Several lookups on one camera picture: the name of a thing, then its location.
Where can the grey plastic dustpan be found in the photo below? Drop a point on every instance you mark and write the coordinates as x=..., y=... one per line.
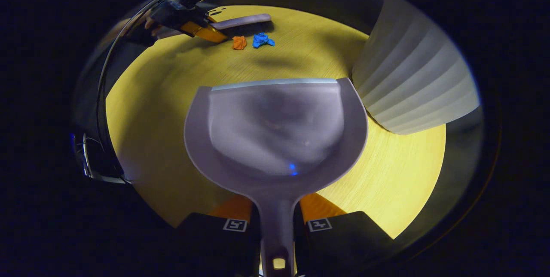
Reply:
x=275, y=131

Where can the white ribbed garbage bin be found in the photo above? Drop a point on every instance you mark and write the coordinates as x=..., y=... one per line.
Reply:
x=412, y=79

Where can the small grey broom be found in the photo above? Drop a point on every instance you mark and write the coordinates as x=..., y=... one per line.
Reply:
x=245, y=21

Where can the blue paper scrap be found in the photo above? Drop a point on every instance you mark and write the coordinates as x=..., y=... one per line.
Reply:
x=261, y=40

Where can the orange paper scrap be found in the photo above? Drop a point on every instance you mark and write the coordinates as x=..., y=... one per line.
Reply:
x=239, y=43

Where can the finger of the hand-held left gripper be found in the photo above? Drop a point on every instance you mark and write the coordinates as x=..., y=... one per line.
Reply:
x=210, y=34

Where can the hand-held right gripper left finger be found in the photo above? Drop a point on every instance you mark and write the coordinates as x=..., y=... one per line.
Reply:
x=215, y=242

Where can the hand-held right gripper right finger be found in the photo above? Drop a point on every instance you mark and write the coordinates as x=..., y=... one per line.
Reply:
x=343, y=242

